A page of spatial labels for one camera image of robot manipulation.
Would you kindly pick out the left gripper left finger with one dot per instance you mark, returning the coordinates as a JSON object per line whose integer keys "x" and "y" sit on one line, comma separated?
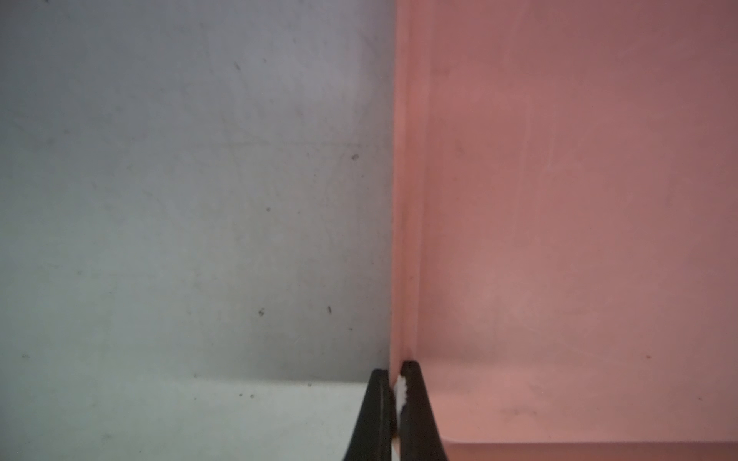
{"x": 376, "y": 424}

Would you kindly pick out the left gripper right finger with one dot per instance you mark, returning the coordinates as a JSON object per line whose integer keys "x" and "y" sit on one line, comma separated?
{"x": 417, "y": 431}

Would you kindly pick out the pink plastic tray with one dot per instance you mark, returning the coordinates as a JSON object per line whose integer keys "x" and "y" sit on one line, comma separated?
{"x": 564, "y": 263}

